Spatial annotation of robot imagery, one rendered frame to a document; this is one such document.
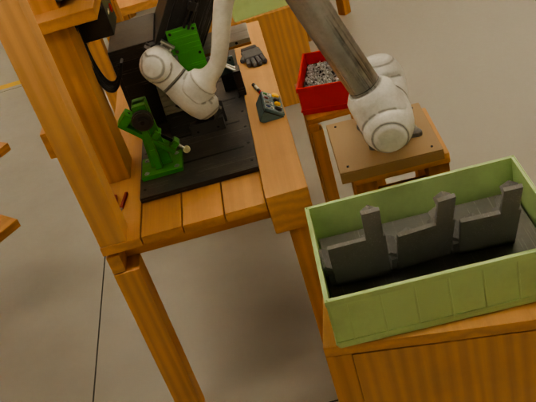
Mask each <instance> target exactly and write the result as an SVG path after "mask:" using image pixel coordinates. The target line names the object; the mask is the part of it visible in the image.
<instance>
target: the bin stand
mask: <svg viewBox="0 0 536 402"><path fill-rule="evenodd" d="M349 114H350V115H351V119H354V118H353V116H352V114H351V112H350V111H349V109H348V108H346V109H341V110H336V111H330V112H321V113H316V114H310V115H305V116H304V115H303V116H304V119H305V125H306V128H307V132H308V135H309V140H310V143H311V147H312V150H313V156H314V159H315V163H316V166H317V172H318V175H319V178H320V181H321V187H322V190H323V194H324V197H325V202H326V203H327V202H330V201H334V200H336V199H339V198H340V196H339V193H338V190H337V184H336V180H335V176H334V173H333V167H332V164H331V160H330V156H329V150H328V147H327V143H326V140H325V133H324V130H323V127H322V126H321V124H318V123H320V122H322V121H326V120H331V119H334V118H337V117H340V116H345V115H349ZM377 184H378V187H379V186H382V185H385V184H386V182H385V179H381V180H377Z"/></svg>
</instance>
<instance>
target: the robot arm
mask: <svg viewBox="0 0 536 402"><path fill-rule="evenodd" d="M234 1H235V0H214V2H213V14H212V35H211V56H210V60H209V62H208V63H207V64H206V65H205V66H204V67H203V68H201V69H193V70H191V71H189V72H188V71H187V70H186V69H185V68H184V67H183V66H182V65H181V64H180V61H179V60H178V56H177V55H173V52H172V49H168V48H166V47H164V46H163V44H162V43H159V42H158V43H157V44H156V45H155V42H153V41H152V42H149V43H147V42H146V43H145V45H144V47H143V50H145V51H144V53H143V54H142V56H141V58H140V63H139V67H140V72H141V74H142V75H143V77H144V78H145V79H146V80H148V81H149V82H151V83H153V84H154V85H156V86H157V87H159V88H160V89H161V90H163V91H164V92H165V93H166V94H167V95H168V96H169V97H170V99H171V100H172V101H173V102H174V103H175V104H176V105H178V106H179V107H180V108H181V109H182V110H183V111H184V112H186V113H188V114H189V115H191V116H193V117H194V118H197V119H200V120H206V119H209V118H210V117H212V116H213V115H214V114H215V113H216V112H217V111H218V109H219V100H218V97H217V96H216V95H215V92H216V83H217V81H218V79H219V78H220V77H221V75H222V73H223V70H224V69H225V66H226V63H227V57H228V50H229V43H230V34H231V19H232V10H233V5H234ZM285 1H286V3H287V4H288V5H289V7H290V9H291V10H292V11H293V12H294V14H295V16H296V17H297V18H298V20H299V22H300V23H301V24H302V26H303V27H304V29H305V31H306V32H307V33H308V35H309V36H310V37H311V39H312V40H313V42H314V44H315V45H316V46H317V47H318V49H319V50H320V52H321V54H322V55H323V57H324V58H325V59H326V60H327V62H328V63H329V65H330V67H331V68H332V70H333V71H334V72H335V74H336V75H337V77H338V78H339V80H340V81H341V83H342V84H343V85H344V87H345V88H346V90H347V91H348V93H349V97H348V104H347V105H348V108H349V111H350V112H351V114H352V116H353V118H354V120H355V121H356V123H357V130H359V131H360V132H361V133H362V134H363V137H364V139H365V141H366V143H367V144H368V145H369V149H370V150H372V151H374V150H377V151H378V152H383V153H391V152H395V151H397V150H399V149H401V148H402V147H403V146H404V145H406V144H407V143H408V142H409V140H410V139H411V138H415V137H420V136H422V135H423V133H422V130H421V129H420V128H418V127H417V126H416V125H415V120H414V115H413V111H412V106H411V104H410V101H409V99H408V88H407V84H406V79H405V75H404V71H403V69H402V67H401V65H400V63H399V62H398V61H397V60H396V59H395V58H394V57H392V56H390V55H388V54H386V53H378V54H374V55H372V56H369V57H366V56H365V55H364V53H363V52H362V50H361V48H360V47H359V45H358V44H357V43H356V41H355V39H354V38H353V36H352V34H351V33H350V32H349V30H348V29H347V27H346V26H345V24H344V22H343V21H342V20H341V18H340V16H339V15H338V13H337V12H336V10H335V9H334V8H333V6H332V4H331V3H330V1H329V0H285Z"/></svg>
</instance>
